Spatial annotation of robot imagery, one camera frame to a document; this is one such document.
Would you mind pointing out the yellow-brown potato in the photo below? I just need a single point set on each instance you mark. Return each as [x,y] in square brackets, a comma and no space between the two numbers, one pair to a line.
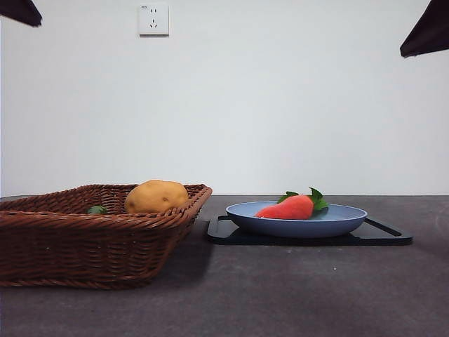
[158,196]

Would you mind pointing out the orange carrot with green leaves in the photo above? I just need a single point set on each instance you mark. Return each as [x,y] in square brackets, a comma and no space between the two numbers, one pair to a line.
[291,209]

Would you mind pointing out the green pepper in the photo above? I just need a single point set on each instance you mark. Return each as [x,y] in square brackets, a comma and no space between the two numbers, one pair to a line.
[97,210]

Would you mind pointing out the brown wicker basket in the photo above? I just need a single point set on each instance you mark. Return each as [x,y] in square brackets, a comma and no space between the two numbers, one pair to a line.
[87,245]

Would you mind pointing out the black rectangular tray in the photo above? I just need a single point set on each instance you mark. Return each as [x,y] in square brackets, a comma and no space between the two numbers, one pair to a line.
[386,239]

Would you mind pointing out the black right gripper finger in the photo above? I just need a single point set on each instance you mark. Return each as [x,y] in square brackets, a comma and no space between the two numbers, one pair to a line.
[431,31]

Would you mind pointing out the blue round plate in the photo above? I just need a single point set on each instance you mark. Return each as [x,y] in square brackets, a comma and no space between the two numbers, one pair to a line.
[298,228]

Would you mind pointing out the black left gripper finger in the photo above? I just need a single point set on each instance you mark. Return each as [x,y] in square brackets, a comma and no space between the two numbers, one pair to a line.
[19,10]

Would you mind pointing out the white wall socket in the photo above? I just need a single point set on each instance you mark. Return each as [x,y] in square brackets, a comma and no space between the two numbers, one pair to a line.
[154,19]

